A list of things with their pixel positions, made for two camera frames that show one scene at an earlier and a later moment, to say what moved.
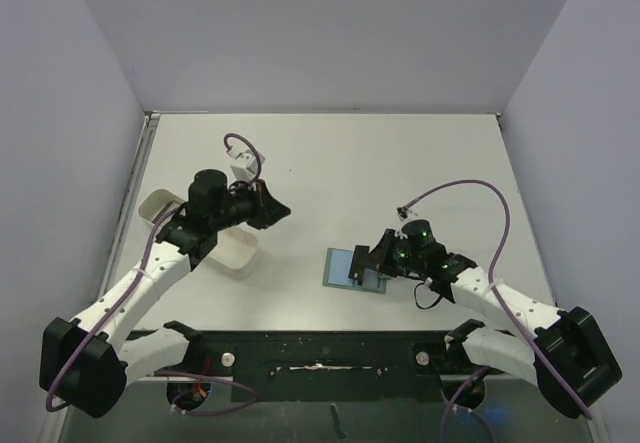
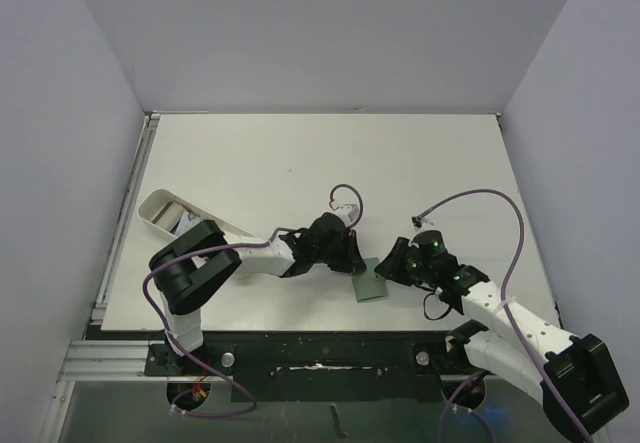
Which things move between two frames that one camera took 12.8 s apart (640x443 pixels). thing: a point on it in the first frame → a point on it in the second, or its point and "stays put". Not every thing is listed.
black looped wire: (425, 308) → (424, 305)
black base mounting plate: (277, 366) stays put
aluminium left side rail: (132, 204) stays put
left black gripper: (269, 209) → (351, 261)
